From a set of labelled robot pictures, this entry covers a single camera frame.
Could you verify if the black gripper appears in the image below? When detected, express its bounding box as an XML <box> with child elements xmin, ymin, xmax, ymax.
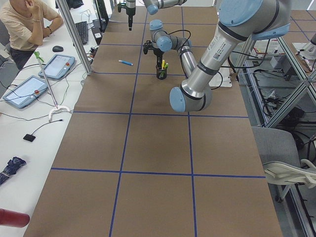
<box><xmin>125</xmin><ymin>0</ymin><xmax>136</xmax><ymax>31</ymax></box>
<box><xmin>153</xmin><ymin>48</ymin><xmax>163</xmax><ymax>71</ymax></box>

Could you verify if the blue highlighter pen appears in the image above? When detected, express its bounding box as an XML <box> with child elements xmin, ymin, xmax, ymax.
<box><xmin>118</xmin><ymin>60</ymin><xmax>133</xmax><ymax>66</ymax></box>

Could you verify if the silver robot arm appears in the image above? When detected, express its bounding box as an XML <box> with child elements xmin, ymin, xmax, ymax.
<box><xmin>150</xmin><ymin>0</ymin><xmax>292</xmax><ymax>112</ymax></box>
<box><xmin>119</xmin><ymin>0</ymin><xmax>186</xmax><ymax>31</ymax></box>

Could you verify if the black mesh pen holder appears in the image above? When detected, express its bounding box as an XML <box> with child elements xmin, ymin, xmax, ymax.
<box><xmin>156</xmin><ymin>69</ymin><xmax>167</xmax><ymax>80</ymax></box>

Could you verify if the black keyboard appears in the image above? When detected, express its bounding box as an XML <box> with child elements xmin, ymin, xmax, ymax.
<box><xmin>75</xmin><ymin>21</ymin><xmax>88</xmax><ymax>45</ymax></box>

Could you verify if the black computer mouse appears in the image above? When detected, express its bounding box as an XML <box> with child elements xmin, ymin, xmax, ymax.
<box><xmin>52</xmin><ymin>45</ymin><xmax>64</xmax><ymax>52</ymax></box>

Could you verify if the far teach pendant tablet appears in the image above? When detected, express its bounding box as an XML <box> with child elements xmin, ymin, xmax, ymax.
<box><xmin>44</xmin><ymin>54</ymin><xmax>75</xmax><ymax>80</ymax></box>

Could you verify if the teach pendant tablet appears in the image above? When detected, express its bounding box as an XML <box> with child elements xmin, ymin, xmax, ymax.
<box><xmin>44</xmin><ymin>54</ymin><xmax>75</xmax><ymax>80</ymax></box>
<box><xmin>2</xmin><ymin>76</ymin><xmax>48</xmax><ymax>109</ymax></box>

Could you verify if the grabber stick tool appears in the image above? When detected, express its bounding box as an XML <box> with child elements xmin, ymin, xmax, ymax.
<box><xmin>34</xmin><ymin>51</ymin><xmax>71</xmax><ymax>122</ymax></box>

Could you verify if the seated person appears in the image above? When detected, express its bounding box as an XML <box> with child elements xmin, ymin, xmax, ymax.
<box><xmin>0</xmin><ymin>0</ymin><xmax>63</xmax><ymax>69</ymax></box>

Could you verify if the near teach pendant tablet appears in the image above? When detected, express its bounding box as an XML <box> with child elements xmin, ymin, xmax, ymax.
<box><xmin>2</xmin><ymin>76</ymin><xmax>48</xmax><ymax>109</ymax></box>

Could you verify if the grey office chair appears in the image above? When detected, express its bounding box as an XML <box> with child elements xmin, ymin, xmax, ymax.
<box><xmin>252</xmin><ymin>126</ymin><xmax>316</xmax><ymax>203</ymax></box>

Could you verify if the small black pad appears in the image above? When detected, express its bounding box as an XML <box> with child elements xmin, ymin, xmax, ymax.
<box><xmin>23</xmin><ymin>134</ymin><xmax>36</xmax><ymax>142</ymax></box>

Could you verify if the folded blue umbrella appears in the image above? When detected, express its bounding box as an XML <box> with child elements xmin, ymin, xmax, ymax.
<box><xmin>0</xmin><ymin>157</ymin><xmax>27</xmax><ymax>185</ymax></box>

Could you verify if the red cylinder bottle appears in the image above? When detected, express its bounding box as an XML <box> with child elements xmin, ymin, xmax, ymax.
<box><xmin>0</xmin><ymin>208</ymin><xmax>30</xmax><ymax>228</ymax></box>

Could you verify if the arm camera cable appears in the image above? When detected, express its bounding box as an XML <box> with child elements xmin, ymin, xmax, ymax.
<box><xmin>164</xmin><ymin>29</ymin><xmax>224</xmax><ymax>91</ymax></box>

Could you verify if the aluminium frame post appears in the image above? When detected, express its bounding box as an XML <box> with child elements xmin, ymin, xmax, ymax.
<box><xmin>55</xmin><ymin>0</ymin><xmax>92</xmax><ymax>75</ymax></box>

